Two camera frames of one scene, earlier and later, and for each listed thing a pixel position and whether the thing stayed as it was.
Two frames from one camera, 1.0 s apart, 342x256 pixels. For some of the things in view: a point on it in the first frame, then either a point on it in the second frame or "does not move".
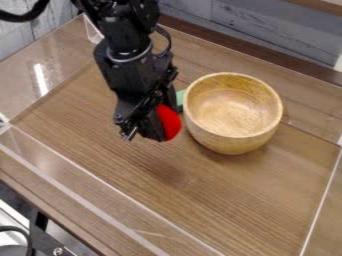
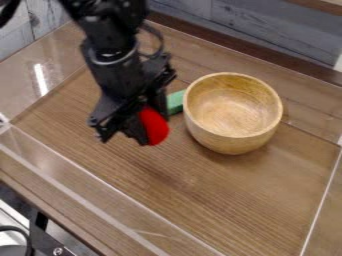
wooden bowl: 233,111 does not move
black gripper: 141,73 → 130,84
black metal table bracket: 43,244 does not move
